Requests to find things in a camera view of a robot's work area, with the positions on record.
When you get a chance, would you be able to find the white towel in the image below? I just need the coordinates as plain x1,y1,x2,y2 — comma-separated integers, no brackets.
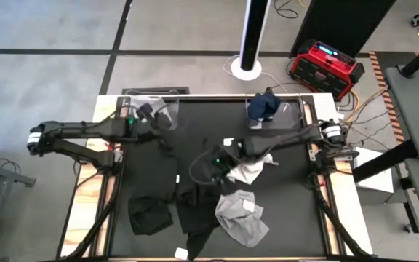
223,137,279,186

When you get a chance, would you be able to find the black floor cable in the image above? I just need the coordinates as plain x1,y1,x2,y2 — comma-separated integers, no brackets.
273,0,300,20

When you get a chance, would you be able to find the white floor cable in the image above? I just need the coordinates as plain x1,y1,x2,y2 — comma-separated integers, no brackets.
223,54,290,94

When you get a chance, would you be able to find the clear plastic basket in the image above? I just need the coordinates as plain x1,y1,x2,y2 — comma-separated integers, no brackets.
244,92,305,130
121,89,180,131

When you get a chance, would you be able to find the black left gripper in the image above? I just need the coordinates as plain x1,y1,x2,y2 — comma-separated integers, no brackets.
124,103,173,143

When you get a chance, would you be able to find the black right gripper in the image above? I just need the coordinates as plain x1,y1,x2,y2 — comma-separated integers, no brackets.
209,140,247,183

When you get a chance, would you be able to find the red black power station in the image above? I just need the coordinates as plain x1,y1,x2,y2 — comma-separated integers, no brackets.
289,39,366,102

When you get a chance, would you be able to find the black partition panel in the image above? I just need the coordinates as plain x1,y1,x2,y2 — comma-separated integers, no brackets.
290,0,398,58

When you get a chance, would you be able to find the navy blue towel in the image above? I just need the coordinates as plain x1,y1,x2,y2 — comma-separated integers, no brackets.
247,87,282,123

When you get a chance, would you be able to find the yellow floor cable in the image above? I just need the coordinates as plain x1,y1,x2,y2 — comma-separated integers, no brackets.
340,87,388,127

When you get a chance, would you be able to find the black towel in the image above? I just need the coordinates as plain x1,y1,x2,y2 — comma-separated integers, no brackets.
175,178,232,261
127,140,180,237

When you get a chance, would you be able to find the white box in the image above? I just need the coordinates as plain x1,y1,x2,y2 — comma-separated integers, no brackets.
353,147,396,194

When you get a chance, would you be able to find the orange black striped floor strip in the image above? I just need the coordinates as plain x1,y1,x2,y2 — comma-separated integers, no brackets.
367,51,407,143

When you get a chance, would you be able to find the black table mat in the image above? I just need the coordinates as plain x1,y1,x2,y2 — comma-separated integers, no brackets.
109,97,327,258

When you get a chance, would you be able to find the black white pole stand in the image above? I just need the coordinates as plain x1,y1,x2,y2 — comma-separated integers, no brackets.
230,0,273,82

